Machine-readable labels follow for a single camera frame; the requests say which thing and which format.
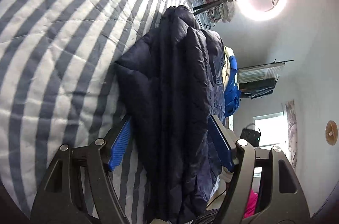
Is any dark hanging garment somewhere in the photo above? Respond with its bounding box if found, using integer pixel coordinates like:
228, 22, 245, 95
239, 78, 276, 99

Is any bright window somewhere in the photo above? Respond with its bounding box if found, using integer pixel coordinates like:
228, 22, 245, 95
253, 112, 290, 158

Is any blue white crumpled jacket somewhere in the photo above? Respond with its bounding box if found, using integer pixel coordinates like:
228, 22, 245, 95
222, 46, 241, 117

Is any black metal clothes rack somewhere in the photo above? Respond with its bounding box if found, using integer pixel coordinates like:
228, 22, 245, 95
237, 59, 294, 100

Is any blue white striped bed sheet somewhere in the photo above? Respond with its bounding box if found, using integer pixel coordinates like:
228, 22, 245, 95
1, 0, 180, 216

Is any pink jacket sleeve forearm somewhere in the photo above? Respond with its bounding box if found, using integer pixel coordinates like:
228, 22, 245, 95
243, 189, 258, 218

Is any navy quilted puffer jacket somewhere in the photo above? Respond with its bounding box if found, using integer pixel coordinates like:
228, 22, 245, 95
114, 6, 225, 223

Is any striped hanging towel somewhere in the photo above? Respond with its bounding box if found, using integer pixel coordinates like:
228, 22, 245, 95
237, 64, 284, 83

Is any black mini tripod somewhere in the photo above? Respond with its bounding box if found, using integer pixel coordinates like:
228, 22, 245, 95
193, 0, 236, 15

